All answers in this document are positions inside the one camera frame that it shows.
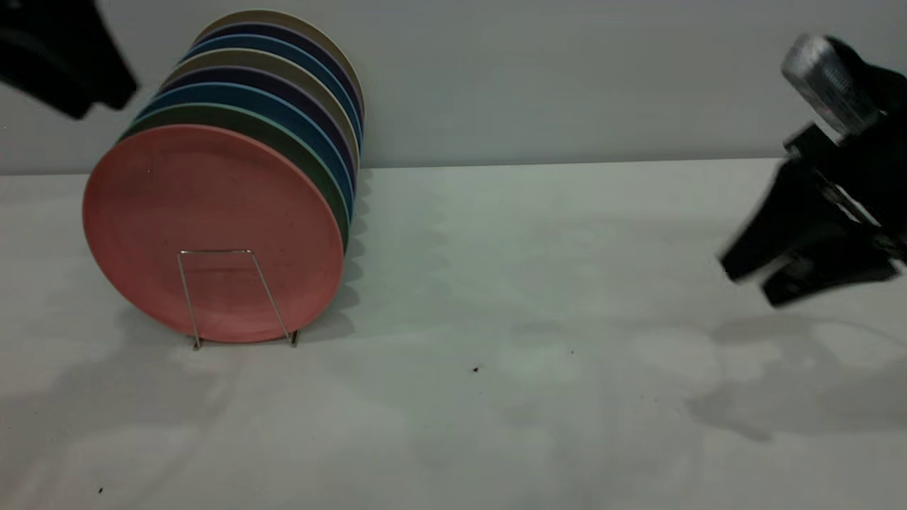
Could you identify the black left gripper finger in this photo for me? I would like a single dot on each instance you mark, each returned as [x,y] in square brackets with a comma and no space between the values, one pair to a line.
[42,71]
[92,49]

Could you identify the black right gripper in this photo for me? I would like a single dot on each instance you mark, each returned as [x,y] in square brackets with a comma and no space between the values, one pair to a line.
[879,177]

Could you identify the pink round plate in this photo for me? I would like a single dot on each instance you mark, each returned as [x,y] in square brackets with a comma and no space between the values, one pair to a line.
[212,234]

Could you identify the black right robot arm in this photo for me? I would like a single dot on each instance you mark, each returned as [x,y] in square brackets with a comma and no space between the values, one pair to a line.
[889,85]

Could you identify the beige round plate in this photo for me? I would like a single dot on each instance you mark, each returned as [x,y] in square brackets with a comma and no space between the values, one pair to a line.
[283,62]
[297,19]

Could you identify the dark navy round plate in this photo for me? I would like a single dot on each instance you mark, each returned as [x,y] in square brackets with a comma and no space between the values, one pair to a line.
[297,34]
[283,83]

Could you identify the blue round plate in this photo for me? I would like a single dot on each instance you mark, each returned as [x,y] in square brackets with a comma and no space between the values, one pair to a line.
[290,47]
[283,104]

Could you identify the green round plate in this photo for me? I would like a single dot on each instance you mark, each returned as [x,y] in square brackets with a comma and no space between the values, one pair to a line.
[283,129]

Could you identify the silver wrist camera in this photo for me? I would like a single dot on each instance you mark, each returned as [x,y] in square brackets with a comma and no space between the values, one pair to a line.
[829,85]

